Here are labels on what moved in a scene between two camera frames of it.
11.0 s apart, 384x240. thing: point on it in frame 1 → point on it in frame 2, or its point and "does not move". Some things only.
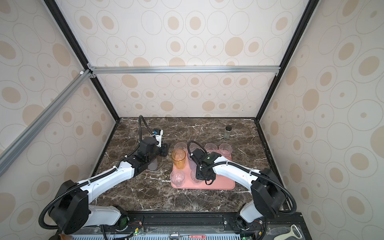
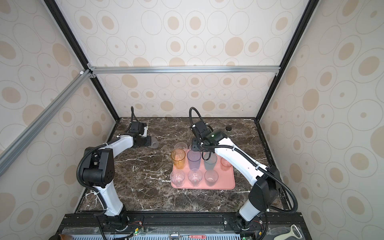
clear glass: [193, 176] does not move
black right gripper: [198, 177] → [193, 147]
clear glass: [177, 177] does not move
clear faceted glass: [182, 146] does not move
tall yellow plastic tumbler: [178, 156] does not move
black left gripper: [165, 150] → [148, 138]
